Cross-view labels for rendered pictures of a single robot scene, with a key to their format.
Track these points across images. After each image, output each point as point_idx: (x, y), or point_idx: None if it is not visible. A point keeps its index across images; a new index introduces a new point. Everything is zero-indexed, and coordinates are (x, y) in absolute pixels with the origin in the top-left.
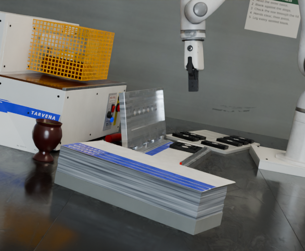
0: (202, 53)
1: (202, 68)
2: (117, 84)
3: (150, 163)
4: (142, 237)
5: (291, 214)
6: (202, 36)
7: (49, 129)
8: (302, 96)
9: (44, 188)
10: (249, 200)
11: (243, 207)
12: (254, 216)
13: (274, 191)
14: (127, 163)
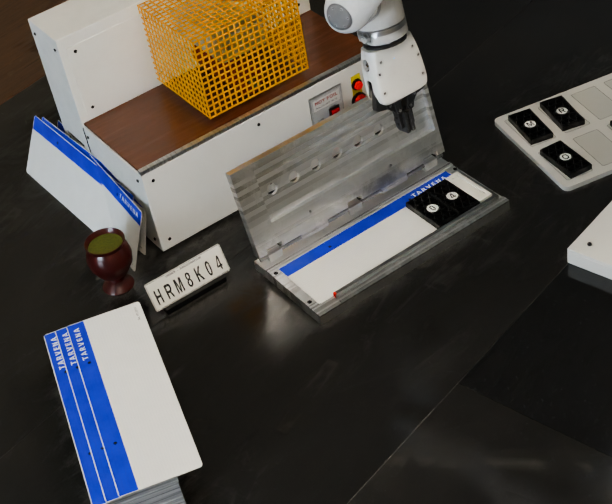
0: (410, 60)
1: (411, 90)
2: (336, 71)
3: (122, 398)
4: None
5: (386, 478)
6: (385, 41)
7: (96, 260)
8: None
9: (27, 396)
10: (360, 421)
11: (309, 453)
12: (292, 487)
13: (471, 377)
14: (82, 400)
